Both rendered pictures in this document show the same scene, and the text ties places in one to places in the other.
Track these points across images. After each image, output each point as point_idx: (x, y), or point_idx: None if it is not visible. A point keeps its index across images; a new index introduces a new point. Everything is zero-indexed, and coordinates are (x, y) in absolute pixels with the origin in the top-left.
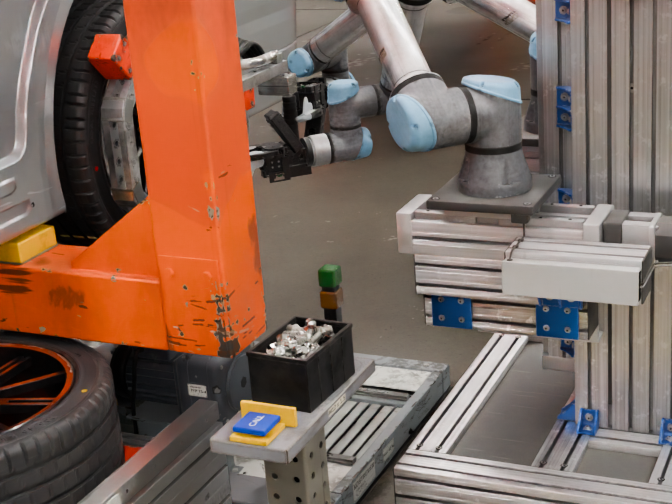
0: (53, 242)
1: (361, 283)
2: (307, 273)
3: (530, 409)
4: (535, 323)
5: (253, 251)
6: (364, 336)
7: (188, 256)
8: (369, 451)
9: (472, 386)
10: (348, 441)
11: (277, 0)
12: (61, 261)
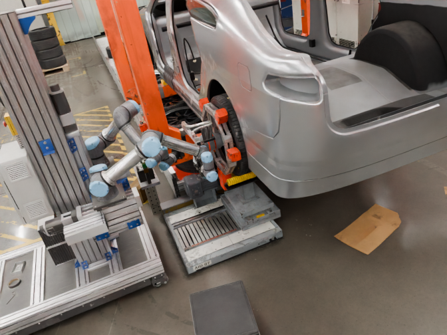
0: None
1: (302, 311)
2: (336, 302)
3: (126, 238)
4: None
5: None
6: (249, 280)
7: None
8: (171, 228)
9: (145, 232)
10: (183, 231)
11: (265, 149)
12: (201, 135)
